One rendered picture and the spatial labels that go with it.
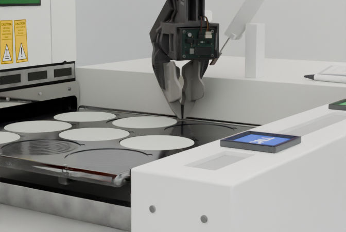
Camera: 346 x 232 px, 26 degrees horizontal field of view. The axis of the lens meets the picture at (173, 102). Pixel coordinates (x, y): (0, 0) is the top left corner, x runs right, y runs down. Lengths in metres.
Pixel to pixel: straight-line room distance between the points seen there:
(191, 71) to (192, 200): 0.61
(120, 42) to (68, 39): 2.57
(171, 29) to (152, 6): 3.03
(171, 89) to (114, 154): 0.25
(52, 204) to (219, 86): 0.36
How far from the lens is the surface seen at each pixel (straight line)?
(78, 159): 0.91
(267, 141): 0.69
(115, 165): 0.88
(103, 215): 0.91
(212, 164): 0.63
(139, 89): 1.27
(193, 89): 1.16
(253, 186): 0.58
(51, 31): 1.31
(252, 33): 1.17
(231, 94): 1.18
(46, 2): 1.30
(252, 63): 1.18
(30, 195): 0.99
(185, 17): 1.09
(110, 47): 3.84
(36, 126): 1.14
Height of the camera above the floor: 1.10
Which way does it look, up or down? 8 degrees down
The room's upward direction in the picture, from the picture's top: straight up
